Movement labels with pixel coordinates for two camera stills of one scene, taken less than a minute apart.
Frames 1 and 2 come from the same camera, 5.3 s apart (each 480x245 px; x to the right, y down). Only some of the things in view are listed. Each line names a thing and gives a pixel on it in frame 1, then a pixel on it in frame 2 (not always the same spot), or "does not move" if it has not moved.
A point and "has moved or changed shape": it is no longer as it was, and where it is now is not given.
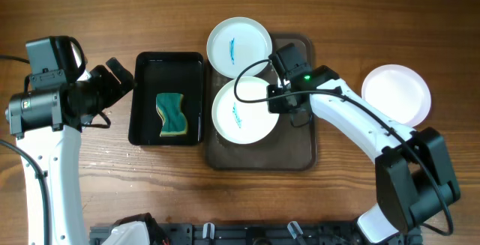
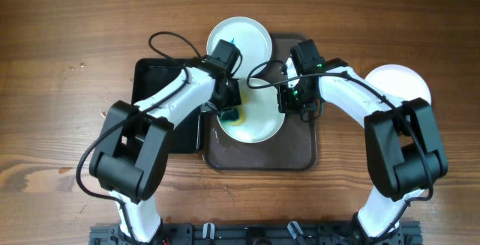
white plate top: [235, 43] does not move
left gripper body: [101, 91] -> [232, 97]
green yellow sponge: [175, 121] has moved or changed shape
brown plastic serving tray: [293, 144] does not move
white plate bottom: [244, 123] does not move
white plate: [398, 93] does not move
